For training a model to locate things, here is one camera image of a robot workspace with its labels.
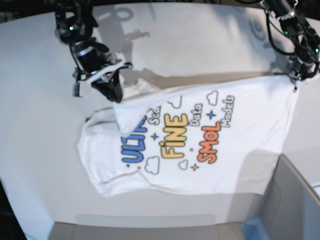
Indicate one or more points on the grey cardboard box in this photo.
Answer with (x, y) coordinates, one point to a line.
(289, 209)

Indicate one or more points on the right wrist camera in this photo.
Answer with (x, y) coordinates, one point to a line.
(81, 89)

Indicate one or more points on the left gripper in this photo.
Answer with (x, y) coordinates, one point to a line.
(300, 70)

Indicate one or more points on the white t-shirt with print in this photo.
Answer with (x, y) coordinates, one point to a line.
(207, 139)

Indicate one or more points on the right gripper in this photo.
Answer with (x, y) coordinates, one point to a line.
(96, 69)

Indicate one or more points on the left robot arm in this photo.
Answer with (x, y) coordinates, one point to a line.
(304, 61)

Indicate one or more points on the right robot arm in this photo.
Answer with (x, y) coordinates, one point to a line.
(75, 23)

